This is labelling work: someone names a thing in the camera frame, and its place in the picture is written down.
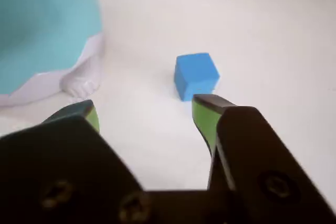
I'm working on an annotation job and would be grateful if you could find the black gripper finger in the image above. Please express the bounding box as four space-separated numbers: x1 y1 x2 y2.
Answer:
191 94 336 224
0 100 158 224

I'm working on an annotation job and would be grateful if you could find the teal whale-shaped bin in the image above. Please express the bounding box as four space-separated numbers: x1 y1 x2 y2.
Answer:
0 0 106 109

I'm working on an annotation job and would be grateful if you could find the blue cube block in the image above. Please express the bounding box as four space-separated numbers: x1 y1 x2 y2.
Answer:
174 52 221 102

